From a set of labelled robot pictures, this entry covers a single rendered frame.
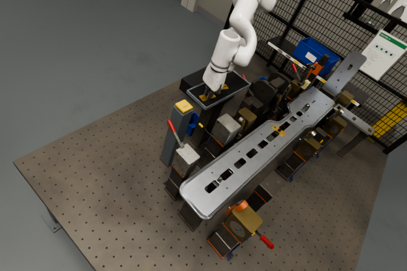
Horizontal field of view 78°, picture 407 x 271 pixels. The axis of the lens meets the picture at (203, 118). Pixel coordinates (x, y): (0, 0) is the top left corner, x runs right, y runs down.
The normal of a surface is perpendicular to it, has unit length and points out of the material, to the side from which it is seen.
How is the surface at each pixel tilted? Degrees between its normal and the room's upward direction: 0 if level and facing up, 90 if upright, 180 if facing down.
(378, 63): 90
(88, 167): 0
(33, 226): 0
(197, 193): 0
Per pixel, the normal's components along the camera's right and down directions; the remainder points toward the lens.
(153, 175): 0.26, -0.66
